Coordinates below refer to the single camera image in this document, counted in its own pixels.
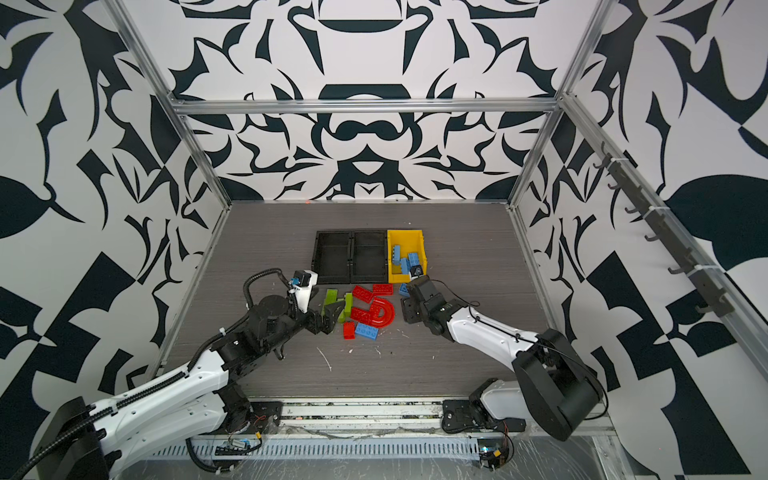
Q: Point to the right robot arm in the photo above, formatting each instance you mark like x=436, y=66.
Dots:
x=553, y=388

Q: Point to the green lego brick right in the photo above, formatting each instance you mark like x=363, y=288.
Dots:
x=348, y=304

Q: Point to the black bin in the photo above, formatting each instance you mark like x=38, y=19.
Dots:
x=331, y=258
x=369, y=257

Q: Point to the middle black bin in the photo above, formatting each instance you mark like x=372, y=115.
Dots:
x=369, y=257

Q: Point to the left black bin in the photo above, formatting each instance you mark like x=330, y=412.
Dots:
x=331, y=258

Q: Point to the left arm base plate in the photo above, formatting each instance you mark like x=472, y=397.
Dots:
x=259, y=417

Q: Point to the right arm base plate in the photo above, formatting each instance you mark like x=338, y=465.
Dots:
x=459, y=416

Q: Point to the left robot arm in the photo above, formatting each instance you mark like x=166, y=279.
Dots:
x=102, y=439

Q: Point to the small red lego brick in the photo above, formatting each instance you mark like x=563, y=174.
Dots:
x=349, y=330

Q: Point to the wall hook rack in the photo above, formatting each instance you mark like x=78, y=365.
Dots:
x=669, y=231

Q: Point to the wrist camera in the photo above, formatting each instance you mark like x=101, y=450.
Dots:
x=301, y=288
x=416, y=271

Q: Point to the green flat lego plate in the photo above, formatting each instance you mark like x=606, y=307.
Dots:
x=331, y=297

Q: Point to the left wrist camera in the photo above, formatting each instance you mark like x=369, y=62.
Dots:
x=301, y=288

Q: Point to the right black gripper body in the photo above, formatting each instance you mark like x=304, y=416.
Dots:
x=412, y=312

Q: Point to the red arch lego piece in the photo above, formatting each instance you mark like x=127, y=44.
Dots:
x=380, y=314

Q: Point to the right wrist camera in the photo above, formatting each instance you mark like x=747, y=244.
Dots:
x=416, y=271

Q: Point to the red lego brick top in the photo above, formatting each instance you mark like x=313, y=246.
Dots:
x=384, y=289

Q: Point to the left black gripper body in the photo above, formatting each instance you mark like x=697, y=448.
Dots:
x=293, y=322

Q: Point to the red lego brick left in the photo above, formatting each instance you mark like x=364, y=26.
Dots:
x=363, y=294

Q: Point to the yellow bin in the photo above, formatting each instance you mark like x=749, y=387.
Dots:
x=410, y=241

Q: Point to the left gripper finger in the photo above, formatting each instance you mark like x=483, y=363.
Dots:
x=333, y=311
x=324, y=327

